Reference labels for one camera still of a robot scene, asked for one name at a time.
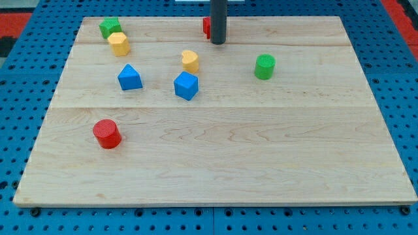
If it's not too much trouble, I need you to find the blue triangle block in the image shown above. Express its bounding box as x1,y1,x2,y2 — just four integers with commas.
118,64,143,90

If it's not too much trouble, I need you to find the red star block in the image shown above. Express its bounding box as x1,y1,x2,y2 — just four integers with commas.
202,16,211,39

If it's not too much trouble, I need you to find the green star block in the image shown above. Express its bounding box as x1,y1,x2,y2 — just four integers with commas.
99,17,122,39

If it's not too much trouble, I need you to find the blue cube block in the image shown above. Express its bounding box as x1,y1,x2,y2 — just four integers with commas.
174,71,199,101

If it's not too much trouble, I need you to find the yellow heart block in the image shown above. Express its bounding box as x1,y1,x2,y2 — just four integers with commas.
182,50,199,74

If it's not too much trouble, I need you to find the light wooden board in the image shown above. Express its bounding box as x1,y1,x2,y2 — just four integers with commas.
14,16,417,208

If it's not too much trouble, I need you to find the green cylinder block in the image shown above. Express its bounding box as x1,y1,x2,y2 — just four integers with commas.
254,54,276,80

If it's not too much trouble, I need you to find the red cylinder block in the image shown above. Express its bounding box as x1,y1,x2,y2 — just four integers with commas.
93,119,122,149

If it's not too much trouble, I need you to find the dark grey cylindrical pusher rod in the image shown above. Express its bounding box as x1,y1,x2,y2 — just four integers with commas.
210,0,227,45

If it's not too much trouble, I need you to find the yellow hexagon block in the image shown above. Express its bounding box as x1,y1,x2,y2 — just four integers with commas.
107,32,130,57

